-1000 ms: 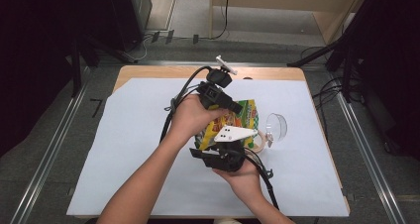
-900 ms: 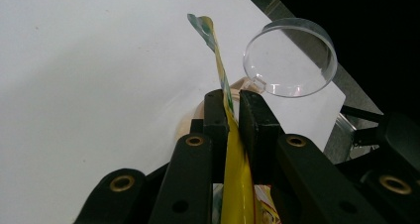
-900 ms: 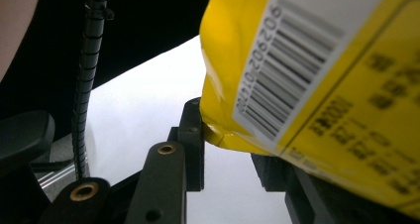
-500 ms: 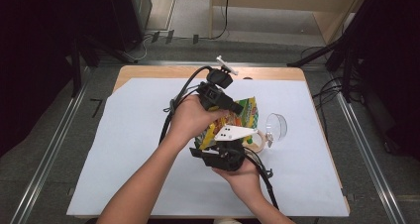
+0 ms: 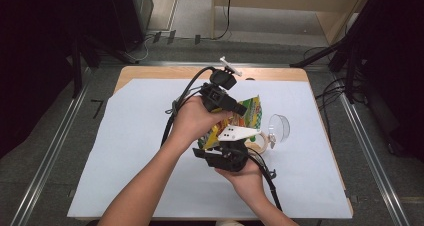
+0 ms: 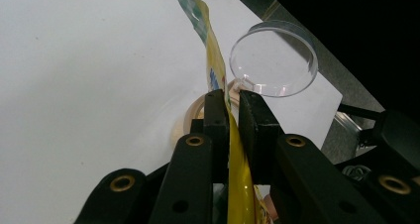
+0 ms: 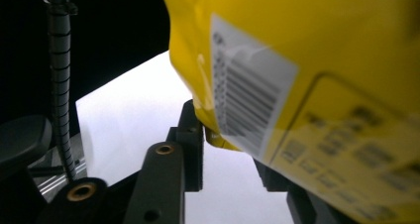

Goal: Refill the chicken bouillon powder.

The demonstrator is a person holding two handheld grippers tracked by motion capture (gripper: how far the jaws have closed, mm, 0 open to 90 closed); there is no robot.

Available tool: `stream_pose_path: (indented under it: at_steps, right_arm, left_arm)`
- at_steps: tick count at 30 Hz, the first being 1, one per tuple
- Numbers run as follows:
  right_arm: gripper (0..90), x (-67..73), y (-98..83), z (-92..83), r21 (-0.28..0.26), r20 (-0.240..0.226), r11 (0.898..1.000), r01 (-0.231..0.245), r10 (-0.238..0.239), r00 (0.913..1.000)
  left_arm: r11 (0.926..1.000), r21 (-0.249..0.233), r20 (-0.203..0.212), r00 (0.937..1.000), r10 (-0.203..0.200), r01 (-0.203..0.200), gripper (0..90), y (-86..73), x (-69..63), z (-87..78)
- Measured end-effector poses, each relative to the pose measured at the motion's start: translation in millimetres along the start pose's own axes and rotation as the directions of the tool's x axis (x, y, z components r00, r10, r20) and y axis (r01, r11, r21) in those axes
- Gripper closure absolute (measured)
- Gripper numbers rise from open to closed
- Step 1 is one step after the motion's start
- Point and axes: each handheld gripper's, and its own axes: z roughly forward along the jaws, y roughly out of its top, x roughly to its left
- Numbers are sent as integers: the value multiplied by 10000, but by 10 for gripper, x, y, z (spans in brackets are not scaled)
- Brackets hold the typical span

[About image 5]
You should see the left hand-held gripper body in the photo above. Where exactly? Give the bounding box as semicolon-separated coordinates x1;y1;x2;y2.
199;55;243;114

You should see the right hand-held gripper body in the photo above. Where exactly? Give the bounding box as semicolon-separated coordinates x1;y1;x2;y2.
203;125;262;173

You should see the yellow green spouted pouch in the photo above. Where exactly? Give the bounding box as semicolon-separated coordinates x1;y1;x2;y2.
197;95;263;151

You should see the clear glass jar with lid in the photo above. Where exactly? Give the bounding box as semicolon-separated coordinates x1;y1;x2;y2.
244;114;291;155

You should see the person's right hand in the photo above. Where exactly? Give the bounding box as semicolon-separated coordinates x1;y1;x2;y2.
214;159;268;204

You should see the person's left hand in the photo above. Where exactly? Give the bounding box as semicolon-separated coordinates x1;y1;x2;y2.
169;95;234;147

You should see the wooden table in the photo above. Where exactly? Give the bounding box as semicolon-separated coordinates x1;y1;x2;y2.
74;65;354;220

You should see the white paper sheet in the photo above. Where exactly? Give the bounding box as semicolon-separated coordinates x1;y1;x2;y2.
67;78;354;220

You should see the black metal stand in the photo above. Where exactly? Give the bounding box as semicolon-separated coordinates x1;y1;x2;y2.
289;0;394;104
68;35;138;99

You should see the light wooden bench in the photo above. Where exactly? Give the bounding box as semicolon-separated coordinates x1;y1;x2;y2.
210;0;371;46

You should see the dark cabinet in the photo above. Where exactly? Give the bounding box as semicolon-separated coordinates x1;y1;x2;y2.
83;0;154;52

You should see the dark curtain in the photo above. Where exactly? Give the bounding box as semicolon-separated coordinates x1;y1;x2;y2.
359;0;424;164
0;0;84;160

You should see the left hand-held gripper black cable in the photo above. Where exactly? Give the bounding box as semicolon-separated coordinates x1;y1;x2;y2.
160;65;218;147

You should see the hand-held gripper black cable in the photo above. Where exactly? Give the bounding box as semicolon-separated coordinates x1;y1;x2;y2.
160;65;218;147
246;154;284;212

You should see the short metal floor rail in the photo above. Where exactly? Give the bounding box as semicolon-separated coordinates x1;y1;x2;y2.
139;60;291;69

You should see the right hand-held gripper black cable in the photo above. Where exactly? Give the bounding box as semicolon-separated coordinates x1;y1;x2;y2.
246;154;284;212

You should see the black hanging cable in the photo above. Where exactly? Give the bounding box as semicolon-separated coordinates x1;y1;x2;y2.
213;0;234;41

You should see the white floor cable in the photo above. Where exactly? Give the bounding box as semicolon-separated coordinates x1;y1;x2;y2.
128;35;149;62

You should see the black floor cable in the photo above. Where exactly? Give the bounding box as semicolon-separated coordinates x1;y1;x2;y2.
314;77;348;134

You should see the long metal floor rail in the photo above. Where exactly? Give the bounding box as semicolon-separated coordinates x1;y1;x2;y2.
333;75;411;226
9;85;89;226

